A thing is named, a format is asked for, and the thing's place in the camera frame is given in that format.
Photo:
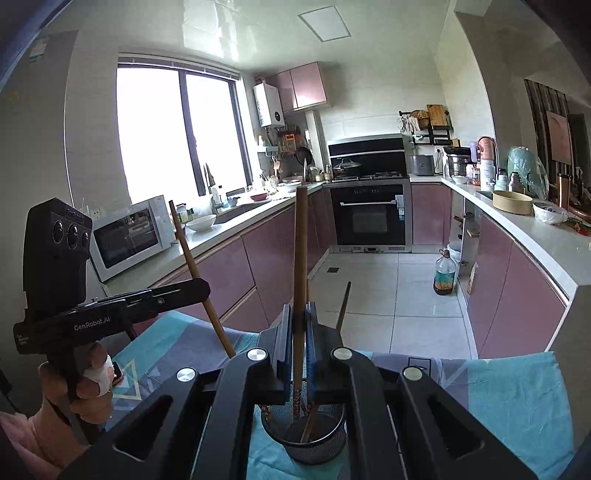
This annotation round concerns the person's left hand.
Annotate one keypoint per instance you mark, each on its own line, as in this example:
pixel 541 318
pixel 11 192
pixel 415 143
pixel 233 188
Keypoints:
pixel 92 403

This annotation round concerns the teal grey tablecloth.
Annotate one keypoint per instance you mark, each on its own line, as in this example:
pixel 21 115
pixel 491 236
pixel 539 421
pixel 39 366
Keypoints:
pixel 521 400

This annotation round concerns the white bowl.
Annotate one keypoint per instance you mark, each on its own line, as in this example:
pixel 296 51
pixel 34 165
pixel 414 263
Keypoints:
pixel 202 223

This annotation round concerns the round bamboo steamer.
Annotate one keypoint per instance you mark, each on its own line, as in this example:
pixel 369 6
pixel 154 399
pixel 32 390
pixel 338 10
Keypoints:
pixel 513 202

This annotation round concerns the black camera box left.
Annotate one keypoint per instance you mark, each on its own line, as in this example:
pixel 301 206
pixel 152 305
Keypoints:
pixel 56 251

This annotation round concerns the pink thermos jug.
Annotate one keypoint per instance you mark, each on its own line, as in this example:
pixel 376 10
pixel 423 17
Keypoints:
pixel 487 148

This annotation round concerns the black built-in oven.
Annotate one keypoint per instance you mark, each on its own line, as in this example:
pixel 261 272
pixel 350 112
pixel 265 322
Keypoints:
pixel 373 215

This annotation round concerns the black range hood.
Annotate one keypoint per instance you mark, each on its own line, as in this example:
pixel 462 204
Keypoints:
pixel 379 156

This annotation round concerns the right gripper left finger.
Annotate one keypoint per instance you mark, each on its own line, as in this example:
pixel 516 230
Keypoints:
pixel 195 425

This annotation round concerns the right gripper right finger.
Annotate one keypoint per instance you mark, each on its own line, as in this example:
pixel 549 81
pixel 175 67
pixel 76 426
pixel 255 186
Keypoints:
pixel 401 424

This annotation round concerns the black mesh utensil cup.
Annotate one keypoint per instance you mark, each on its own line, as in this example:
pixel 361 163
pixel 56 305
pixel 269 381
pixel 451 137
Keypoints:
pixel 327 439

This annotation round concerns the pink sleeve left forearm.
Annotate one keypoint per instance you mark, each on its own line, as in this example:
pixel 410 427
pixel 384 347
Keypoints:
pixel 36 447

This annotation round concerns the white water heater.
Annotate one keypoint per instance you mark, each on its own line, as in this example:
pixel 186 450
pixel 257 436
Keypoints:
pixel 268 105

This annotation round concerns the oil bottle on floor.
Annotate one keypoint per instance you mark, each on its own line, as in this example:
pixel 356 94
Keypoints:
pixel 445 274

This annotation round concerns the black wall spice rack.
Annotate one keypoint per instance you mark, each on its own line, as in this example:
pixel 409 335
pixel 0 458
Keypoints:
pixel 431 126

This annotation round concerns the pink wall cabinet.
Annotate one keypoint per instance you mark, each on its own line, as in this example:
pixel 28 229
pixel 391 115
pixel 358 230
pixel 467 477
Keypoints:
pixel 300 88

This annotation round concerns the teal dome food cover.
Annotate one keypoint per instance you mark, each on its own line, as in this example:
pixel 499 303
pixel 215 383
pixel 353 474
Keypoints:
pixel 531 171

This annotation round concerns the white microwave oven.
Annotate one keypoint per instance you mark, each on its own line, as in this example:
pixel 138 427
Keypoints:
pixel 122 239

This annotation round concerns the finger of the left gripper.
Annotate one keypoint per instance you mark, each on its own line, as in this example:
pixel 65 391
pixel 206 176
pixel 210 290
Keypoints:
pixel 180 294

